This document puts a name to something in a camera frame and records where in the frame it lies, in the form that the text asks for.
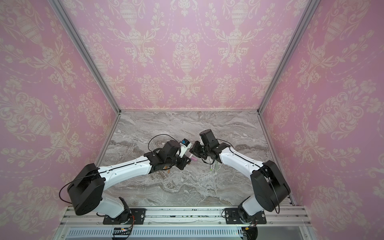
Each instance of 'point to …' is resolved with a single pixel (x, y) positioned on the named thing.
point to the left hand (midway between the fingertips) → (190, 161)
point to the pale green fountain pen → (216, 164)
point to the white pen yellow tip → (193, 158)
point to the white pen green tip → (211, 167)
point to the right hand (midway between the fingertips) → (189, 150)
